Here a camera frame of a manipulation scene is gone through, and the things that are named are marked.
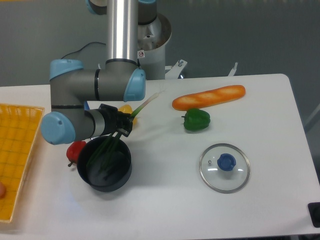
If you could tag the red bell pepper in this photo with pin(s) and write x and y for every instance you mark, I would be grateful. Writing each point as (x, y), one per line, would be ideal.
(74, 151)

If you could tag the glass lid blue knob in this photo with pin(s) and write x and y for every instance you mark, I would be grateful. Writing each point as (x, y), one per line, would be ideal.
(224, 168)

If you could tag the yellow bell pepper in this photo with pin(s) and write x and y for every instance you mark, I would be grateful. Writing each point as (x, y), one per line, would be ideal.
(127, 111)

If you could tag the black pot blue handle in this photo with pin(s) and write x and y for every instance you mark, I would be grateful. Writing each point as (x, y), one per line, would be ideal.
(107, 172)

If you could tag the yellow plastic basket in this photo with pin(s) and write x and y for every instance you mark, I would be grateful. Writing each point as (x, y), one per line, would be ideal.
(19, 127)

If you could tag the black device at edge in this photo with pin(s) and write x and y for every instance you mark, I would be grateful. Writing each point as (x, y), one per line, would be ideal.
(314, 212)

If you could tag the green onion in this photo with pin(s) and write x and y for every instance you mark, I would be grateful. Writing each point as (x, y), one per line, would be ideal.
(109, 145)

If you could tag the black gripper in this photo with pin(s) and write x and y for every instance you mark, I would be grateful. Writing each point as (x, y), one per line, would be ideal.
(112, 121)

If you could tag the white bracket behind table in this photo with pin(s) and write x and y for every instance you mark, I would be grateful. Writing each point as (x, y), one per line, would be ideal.
(233, 70)

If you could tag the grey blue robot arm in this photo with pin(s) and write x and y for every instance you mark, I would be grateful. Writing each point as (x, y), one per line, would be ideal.
(71, 86)

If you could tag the green bell pepper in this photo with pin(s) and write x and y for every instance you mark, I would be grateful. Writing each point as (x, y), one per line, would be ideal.
(196, 119)

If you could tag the orange baguette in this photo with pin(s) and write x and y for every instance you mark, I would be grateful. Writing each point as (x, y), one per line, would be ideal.
(209, 98)

